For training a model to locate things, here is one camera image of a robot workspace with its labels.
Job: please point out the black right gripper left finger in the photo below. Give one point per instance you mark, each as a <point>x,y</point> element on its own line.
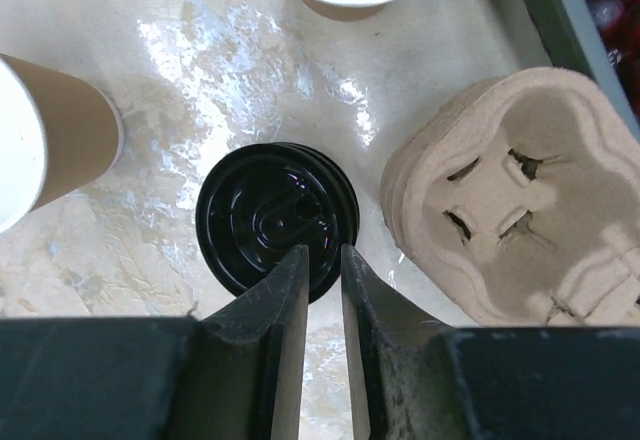
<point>236,374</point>

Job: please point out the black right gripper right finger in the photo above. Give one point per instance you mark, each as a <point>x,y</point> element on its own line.
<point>414,377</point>

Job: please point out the brown paper coffee cup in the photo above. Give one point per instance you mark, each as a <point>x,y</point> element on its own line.
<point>58,133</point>

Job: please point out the black cup lid stack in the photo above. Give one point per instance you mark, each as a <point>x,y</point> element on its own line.
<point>261,200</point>

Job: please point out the brown pulp cup carrier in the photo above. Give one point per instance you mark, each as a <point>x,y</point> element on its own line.
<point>519,200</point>

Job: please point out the dark green fruit tray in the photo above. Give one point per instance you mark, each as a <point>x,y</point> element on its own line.
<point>571,40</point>

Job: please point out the purple grape bunch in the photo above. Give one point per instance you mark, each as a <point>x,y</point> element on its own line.
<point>617,22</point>

